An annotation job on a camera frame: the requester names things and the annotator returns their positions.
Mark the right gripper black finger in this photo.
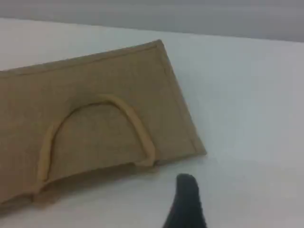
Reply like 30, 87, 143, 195
162, 173, 207, 228

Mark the brown jute tote bag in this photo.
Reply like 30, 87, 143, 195
0, 39, 207, 207

